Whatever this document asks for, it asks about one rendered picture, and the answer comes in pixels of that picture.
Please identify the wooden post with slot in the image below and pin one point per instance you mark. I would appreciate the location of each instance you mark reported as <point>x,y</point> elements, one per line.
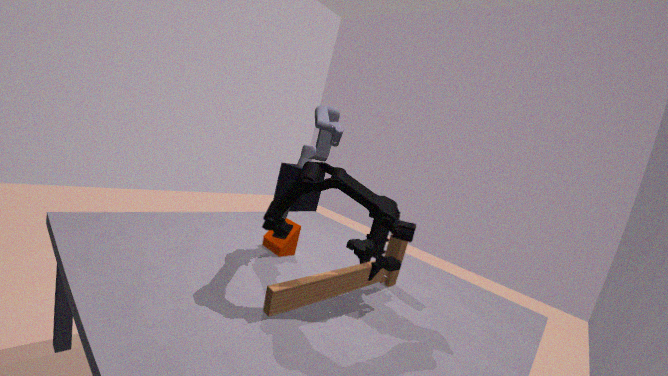
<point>396,248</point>

